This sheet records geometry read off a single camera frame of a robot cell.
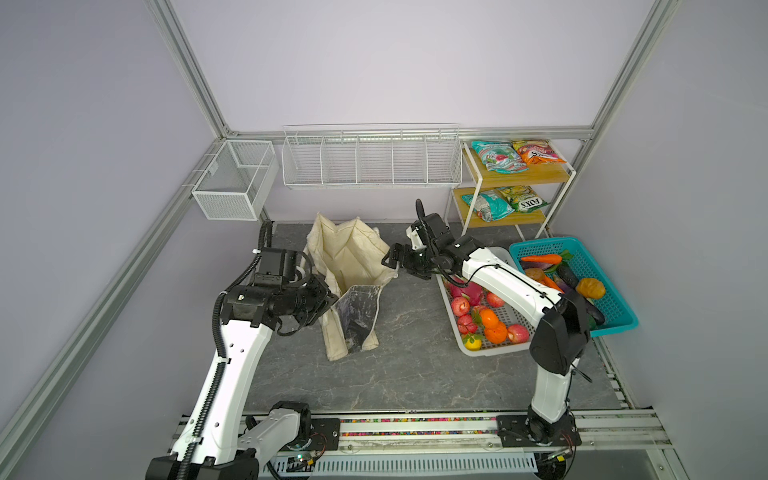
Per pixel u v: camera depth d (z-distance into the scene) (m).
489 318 0.82
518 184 0.98
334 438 0.73
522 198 1.02
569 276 1.01
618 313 0.87
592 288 0.90
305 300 0.62
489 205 0.99
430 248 0.64
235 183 0.98
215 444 0.37
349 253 0.99
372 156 1.00
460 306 0.87
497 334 0.85
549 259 1.03
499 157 0.89
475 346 0.83
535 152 0.87
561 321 0.46
